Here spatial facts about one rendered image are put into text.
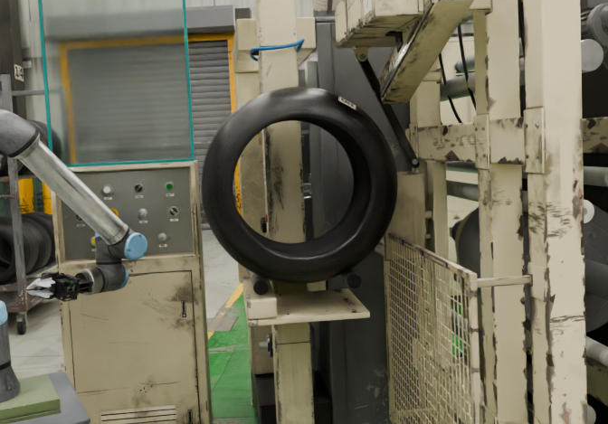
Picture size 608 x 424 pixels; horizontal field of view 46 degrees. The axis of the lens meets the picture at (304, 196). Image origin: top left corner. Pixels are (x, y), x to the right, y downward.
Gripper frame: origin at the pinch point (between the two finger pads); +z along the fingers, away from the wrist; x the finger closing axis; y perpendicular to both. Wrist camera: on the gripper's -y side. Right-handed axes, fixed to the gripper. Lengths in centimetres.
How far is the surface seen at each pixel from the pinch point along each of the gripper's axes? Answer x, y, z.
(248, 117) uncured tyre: -66, 59, -23
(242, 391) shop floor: 87, -22, -159
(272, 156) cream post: -53, 45, -58
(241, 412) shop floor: 85, -3, -134
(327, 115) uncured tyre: -71, 77, -38
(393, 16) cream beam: -100, 97, -29
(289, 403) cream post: 32, 65, -64
